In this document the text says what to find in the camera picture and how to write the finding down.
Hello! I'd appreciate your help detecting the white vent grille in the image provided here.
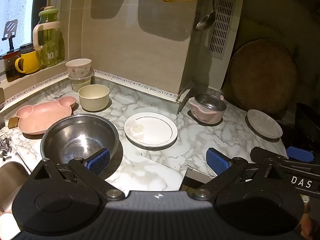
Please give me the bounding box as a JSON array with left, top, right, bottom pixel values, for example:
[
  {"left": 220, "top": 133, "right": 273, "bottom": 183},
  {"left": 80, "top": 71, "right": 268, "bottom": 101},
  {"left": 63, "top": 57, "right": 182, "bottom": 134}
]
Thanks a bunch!
[{"left": 207, "top": 0, "right": 237, "bottom": 60}]

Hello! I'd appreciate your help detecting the dark glass jar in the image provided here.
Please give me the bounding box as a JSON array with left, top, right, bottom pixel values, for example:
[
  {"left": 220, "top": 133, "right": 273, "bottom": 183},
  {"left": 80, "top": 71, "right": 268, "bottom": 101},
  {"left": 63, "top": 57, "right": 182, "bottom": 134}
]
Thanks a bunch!
[{"left": 2, "top": 50, "right": 20, "bottom": 82}]

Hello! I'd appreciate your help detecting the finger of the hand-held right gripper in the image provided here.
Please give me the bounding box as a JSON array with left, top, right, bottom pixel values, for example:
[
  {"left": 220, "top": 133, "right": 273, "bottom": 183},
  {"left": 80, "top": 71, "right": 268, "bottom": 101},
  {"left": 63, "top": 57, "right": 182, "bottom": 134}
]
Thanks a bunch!
[
  {"left": 250, "top": 147, "right": 290, "bottom": 165},
  {"left": 286, "top": 146, "right": 315, "bottom": 163}
]

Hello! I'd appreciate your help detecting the white floral bowl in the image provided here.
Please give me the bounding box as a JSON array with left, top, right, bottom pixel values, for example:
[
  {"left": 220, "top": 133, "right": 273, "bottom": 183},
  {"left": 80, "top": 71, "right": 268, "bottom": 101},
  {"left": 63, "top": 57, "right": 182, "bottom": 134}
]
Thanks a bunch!
[{"left": 65, "top": 58, "right": 92, "bottom": 78}]

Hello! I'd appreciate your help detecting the white plate with gold rim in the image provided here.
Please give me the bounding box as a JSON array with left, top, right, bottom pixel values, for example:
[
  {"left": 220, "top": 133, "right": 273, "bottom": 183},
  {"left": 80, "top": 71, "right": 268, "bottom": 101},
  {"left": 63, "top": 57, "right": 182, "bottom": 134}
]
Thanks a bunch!
[{"left": 247, "top": 109, "right": 283, "bottom": 139}]

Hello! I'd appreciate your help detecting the clear plastic container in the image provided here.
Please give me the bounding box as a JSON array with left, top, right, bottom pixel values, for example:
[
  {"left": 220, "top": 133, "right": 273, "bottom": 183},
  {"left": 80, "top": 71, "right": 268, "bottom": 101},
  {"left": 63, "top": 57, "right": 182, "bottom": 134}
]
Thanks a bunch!
[{"left": 68, "top": 71, "right": 95, "bottom": 93}]

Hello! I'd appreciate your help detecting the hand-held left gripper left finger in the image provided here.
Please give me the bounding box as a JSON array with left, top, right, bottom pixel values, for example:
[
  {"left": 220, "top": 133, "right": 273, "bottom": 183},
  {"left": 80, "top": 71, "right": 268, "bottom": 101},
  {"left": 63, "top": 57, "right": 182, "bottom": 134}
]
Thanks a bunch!
[{"left": 34, "top": 148, "right": 125, "bottom": 202}]

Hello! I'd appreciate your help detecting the pink bear-shaped plate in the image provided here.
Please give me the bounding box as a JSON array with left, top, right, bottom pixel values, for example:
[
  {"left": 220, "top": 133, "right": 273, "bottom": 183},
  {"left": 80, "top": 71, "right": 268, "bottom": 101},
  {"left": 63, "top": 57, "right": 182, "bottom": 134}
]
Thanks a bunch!
[{"left": 16, "top": 96, "right": 77, "bottom": 135}]

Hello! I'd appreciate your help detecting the pink bowl with steel liner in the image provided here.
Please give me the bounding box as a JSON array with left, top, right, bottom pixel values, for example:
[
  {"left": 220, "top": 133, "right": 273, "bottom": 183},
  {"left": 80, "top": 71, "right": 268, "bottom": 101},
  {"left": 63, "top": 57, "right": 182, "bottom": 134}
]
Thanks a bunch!
[{"left": 188, "top": 93, "right": 227, "bottom": 124}]

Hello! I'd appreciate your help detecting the steel ladle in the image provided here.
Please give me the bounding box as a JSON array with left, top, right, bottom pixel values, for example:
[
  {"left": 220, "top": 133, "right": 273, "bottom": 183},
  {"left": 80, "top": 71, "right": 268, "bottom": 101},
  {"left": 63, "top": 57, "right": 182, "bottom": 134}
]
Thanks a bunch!
[{"left": 194, "top": 0, "right": 217, "bottom": 30}]

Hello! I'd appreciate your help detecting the music note border strip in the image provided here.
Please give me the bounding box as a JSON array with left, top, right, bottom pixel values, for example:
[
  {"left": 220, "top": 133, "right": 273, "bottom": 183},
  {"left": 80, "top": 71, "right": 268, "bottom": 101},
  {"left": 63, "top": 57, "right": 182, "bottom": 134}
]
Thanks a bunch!
[{"left": 0, "top": 69, "right": 179, "bottom": 110}]

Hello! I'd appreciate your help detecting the yellow mug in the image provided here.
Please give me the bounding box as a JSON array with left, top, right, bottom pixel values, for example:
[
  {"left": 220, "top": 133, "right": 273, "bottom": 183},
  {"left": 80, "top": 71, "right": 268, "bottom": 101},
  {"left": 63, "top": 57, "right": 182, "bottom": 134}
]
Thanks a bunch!
[{"left": 15, "top": 50, "right": 41, "bottom": 75}]

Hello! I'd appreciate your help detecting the steel sink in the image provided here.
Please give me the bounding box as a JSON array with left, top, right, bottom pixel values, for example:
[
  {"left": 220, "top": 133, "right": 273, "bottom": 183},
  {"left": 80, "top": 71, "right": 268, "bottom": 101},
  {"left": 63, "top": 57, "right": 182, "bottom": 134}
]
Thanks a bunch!
[{"left": 0, "top": 161, "right": 32, "bottom": 214}]

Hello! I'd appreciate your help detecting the white plate with dark rim line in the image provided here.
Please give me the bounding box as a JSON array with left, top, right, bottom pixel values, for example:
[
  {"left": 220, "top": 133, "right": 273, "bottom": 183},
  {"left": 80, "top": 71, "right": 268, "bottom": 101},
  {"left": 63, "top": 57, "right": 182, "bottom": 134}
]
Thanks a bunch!
[{"left": 123, "top": 112, "right": 178, "bottom": 148}]

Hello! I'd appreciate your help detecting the person's right hand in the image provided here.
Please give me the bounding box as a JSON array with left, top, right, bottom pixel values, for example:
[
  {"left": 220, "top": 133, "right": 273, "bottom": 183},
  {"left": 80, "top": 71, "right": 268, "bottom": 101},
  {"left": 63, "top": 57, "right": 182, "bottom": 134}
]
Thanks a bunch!
[{"left": 297, "top": 200, "right": 320, "bottom": 240}]

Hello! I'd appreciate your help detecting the green glass jar with handle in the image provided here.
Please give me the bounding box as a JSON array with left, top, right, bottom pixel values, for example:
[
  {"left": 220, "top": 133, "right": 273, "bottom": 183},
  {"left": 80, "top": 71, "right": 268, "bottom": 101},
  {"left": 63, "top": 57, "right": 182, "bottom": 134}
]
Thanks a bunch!
[{"left": 32, "top": 6, "right": 65, "bottom": 68}]

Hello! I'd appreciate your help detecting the black slotted spatula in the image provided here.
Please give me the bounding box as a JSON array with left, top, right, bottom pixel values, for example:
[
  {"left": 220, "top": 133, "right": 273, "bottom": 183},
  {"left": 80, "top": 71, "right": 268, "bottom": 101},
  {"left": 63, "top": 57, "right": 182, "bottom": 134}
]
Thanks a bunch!
[{"left": 2, "top": 19, "right": 18, "bottom": 53}]

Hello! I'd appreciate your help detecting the window pane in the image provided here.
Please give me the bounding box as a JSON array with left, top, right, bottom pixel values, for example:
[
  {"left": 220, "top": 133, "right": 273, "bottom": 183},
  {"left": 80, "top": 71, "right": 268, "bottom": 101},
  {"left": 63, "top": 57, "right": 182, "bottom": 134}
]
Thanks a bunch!
[{"left": 0, "top": 0, "right": 38, "bottom": 55}]

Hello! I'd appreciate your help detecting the round wooden cutting board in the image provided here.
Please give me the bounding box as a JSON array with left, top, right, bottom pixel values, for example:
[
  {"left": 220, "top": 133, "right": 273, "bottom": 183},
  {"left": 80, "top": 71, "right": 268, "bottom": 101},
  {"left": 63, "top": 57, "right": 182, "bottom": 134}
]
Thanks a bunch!
[{"left": 226, "top": 39, "right": 298, "bottom": 115}]

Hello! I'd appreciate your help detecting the cream bowl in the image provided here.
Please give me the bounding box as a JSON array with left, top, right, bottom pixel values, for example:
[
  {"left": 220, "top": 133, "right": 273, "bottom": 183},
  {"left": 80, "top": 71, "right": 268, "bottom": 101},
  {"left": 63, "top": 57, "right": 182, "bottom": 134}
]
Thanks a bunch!
[{"left": 78, "top": 84, "right": 110, "bottom": 112}]

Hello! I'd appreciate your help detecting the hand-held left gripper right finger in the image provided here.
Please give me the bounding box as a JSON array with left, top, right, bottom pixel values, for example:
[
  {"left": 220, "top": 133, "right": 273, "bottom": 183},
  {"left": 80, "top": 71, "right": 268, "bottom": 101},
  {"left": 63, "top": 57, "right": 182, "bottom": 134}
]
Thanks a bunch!
[{"left": 194, "top": 147, "right": 285, "bottom": 202}]

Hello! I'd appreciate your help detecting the large stainless steel bowl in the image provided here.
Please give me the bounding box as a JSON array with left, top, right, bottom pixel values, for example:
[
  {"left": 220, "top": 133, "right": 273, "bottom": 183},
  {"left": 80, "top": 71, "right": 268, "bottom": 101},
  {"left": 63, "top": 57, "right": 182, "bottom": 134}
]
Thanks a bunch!
[{"left": 40, "top": 114, "right": 120, "bottom": 170}]

